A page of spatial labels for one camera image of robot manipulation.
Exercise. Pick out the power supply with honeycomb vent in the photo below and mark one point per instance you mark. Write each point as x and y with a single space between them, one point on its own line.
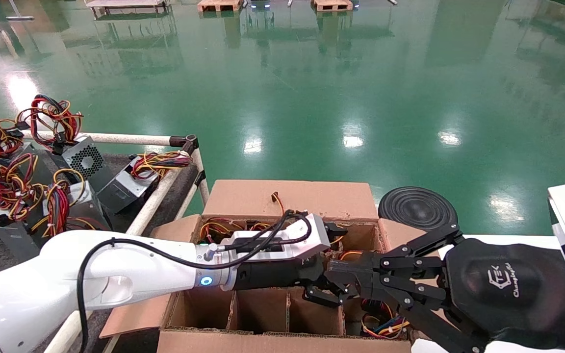
84 157

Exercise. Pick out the partitioned brown cardboard box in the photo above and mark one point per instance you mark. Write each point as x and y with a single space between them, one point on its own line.
302 198

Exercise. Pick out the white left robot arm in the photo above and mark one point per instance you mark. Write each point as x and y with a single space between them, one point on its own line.
42 284

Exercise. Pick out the black round ribbed disc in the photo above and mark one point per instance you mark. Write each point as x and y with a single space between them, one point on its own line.
417 206

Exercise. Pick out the white pipe rack frame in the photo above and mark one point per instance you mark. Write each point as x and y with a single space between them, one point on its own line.
130 138

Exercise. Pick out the grey metal stand feet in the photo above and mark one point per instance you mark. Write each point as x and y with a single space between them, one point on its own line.
20 18

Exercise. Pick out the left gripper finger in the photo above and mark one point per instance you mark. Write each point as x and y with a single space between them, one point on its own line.
334 229
321 295

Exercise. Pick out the power supply with long connector lead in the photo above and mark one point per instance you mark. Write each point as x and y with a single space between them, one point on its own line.
276 197

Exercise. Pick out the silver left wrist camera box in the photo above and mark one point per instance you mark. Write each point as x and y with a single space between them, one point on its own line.
307 240

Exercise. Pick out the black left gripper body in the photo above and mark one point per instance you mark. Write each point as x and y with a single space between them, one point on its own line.
277 274

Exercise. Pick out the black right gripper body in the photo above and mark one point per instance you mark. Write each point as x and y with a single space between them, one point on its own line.
503 289

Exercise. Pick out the low wooden platform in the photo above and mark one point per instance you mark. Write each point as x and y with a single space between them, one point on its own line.
125 3

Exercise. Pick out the wooden pallet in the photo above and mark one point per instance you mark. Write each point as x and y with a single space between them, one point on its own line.
331 5
218 5

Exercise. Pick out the dark mobile base with lights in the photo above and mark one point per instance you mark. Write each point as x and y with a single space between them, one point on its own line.
260 5

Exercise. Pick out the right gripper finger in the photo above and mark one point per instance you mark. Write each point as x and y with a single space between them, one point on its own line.
410 264
424 314

